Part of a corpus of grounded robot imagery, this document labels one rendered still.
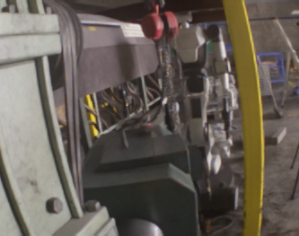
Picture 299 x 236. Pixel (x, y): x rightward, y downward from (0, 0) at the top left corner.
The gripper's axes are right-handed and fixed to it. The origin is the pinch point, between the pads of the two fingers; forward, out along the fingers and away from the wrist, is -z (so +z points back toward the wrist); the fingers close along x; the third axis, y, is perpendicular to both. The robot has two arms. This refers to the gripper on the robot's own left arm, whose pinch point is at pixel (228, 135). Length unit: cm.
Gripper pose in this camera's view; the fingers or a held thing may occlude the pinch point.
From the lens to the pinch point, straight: 222.0
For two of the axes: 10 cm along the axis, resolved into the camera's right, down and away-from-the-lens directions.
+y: 9.1, -0.8, -4.1
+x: -4.1, 0.3, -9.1
